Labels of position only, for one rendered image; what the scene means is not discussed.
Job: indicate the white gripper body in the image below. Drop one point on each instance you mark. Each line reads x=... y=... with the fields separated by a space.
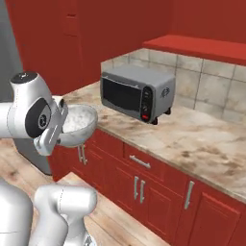
x=50 y=133

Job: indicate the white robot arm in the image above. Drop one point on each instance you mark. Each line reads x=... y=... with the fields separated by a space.
x=22 y=112

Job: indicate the red cabinet door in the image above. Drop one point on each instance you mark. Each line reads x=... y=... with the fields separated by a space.
x=160 y=208
x=214 y=221
x=65 y=160
x=112 y=182

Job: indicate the white speckled bowl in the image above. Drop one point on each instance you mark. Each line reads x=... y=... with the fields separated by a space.
x=80 y=120

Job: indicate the red tall cabinet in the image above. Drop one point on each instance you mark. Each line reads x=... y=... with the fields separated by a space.
x=96 y=38

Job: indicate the red narrow drawer front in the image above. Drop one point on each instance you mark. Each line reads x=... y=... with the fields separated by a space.
x=107 y=144

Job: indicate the grey toaster oven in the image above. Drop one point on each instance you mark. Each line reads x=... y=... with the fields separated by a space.
x=128 y=93

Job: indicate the grey fridge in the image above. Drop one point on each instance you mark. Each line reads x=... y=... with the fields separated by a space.
x=8 y=48

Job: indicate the red wall cabinet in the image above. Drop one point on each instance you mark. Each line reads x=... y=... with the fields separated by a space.
x=198 y=48

